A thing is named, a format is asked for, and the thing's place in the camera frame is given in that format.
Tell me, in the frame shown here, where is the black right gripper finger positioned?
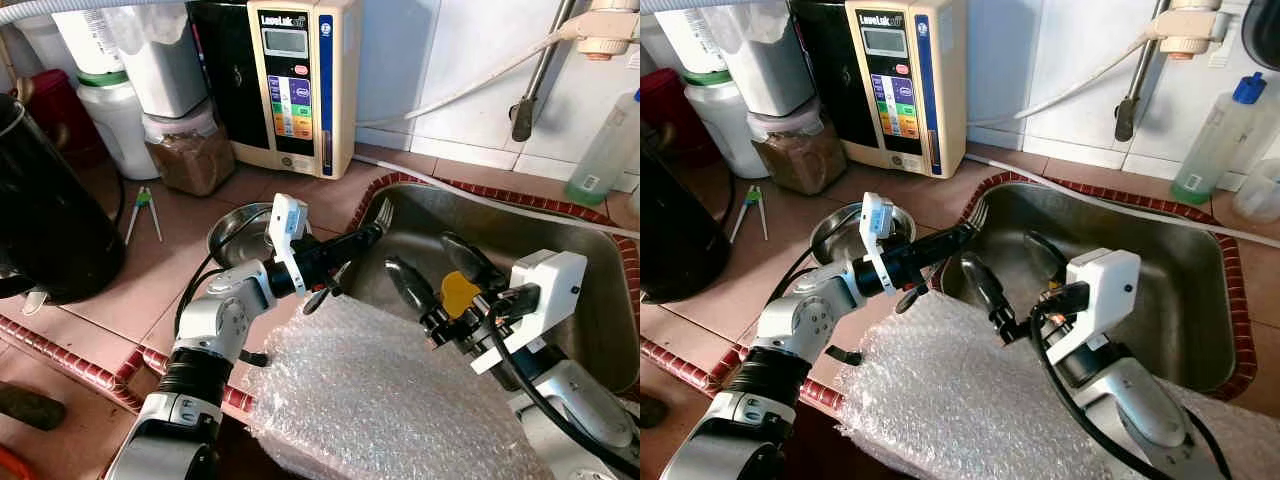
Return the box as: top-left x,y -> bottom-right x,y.
386,256 -> 446,336
442,233 -> 509,291
1024,231 -> 1069,286
961,253 -> 1023,344

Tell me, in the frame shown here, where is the black electric kettle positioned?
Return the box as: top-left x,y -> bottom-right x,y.
640,150 -> 726,303
0,95 -> 126,306

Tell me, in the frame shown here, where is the white diverter hose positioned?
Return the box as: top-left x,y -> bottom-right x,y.
355,25 -> 586,129
965,35 -> 1156,129

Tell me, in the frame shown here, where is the steel faucet pipe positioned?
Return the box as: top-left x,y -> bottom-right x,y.
510,0 -> 578,143
1115,0 -> 1176,143

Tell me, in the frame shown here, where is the cream faucet diverter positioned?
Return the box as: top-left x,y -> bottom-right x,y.
575,0 -> 640,63
1145,0 -> 1231,63

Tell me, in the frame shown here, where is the jar of brown powder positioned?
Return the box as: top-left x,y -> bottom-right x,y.
748,108 -> 849,196
143,100 -> 236,198

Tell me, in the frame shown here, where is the white plastic wrapped container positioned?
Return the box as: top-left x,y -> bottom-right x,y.
105,5 -> 209,121
715,5 -> 816,119

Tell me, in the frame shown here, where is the clear bubble wrap sheet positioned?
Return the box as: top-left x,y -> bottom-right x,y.
835,290 -> 1280,480
245,295 -> 561,480

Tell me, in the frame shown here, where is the clear plastic cup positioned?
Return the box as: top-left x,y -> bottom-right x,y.
1232,158 -> 1280,223

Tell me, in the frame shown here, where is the yellow plastic spouted bowl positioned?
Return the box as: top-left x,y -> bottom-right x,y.
440,270 -> 483,321

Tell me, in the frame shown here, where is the dark red canister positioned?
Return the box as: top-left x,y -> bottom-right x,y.
20,70 -> 101,166
640,68 -> 716,161

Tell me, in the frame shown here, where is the translucent plastic container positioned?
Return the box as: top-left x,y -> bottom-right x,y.
15,15 -> 76,81

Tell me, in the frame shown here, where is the shallow steel bowl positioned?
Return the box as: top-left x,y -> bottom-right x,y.
810,202 -> 916,266
207,202 -> 281,269

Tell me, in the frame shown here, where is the white hose along counter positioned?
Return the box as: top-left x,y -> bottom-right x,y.
965,152 -> 1280,251
350,152 -> 640,241

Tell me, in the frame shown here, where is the black hanging pan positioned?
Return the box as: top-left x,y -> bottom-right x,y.
1240,0 -> 1280,71

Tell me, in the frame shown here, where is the cream and black water ionizer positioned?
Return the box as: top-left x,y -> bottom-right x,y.
790,0 -> 968,181
188,0 -> 363,181

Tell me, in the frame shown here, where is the steel fork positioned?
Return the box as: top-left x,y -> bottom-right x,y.
925,197 -> 991,291
330,197 -> 397,296

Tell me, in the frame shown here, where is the white labelled bottle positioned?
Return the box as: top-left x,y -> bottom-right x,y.
655,5 -> 731,76
50,5 -> 126,79

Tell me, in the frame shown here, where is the steel sink basin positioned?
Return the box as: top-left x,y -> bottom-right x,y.
935,170 -> 1263,401
345,172 -> 640,396

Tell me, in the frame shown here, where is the clear bottle with blue cap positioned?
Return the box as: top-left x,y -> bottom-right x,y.
563,90 -> 640,208
1170,72 -> 1266,206

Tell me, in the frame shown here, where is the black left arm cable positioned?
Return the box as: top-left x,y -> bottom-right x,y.
175,205 -> 276,341
780,205 -> 866,331

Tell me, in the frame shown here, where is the white jug with green lid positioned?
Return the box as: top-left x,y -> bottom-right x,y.
685,72 -> 771,181
78,72 -> 161,181

